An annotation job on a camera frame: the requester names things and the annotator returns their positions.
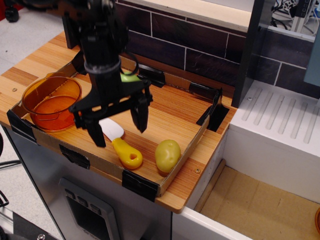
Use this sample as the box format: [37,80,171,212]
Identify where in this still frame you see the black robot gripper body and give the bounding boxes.
[69,60,153,129]

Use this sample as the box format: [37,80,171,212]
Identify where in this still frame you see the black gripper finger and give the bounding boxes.
[130,93,150,133]
[84,118,106,148]

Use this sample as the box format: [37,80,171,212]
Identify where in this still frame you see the yellow handled white toy knife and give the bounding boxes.
[99,118,143,170]

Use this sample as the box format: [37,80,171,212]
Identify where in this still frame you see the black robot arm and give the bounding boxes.
[15,0,153,148]

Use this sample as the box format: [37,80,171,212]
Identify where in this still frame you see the orange transparent plastic pot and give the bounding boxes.
[21,73,82,131]

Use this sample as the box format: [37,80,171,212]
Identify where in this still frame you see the cardboard fence with black tape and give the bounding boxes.
[0,42,235,209]

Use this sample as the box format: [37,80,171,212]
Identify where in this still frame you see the green toy pear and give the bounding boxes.
[120,72,141,83]

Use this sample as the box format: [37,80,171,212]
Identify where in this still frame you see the yellow toy potato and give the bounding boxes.
[155,139,181,173]

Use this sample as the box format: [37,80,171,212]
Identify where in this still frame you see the toy oven front panel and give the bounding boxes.
[59,177,121,240]

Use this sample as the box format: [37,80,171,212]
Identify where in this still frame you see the white toy sink drainboard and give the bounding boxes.
[223,81,320,202]

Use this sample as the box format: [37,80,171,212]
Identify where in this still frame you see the dark grey vertical post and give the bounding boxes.
[231,0,275,108]

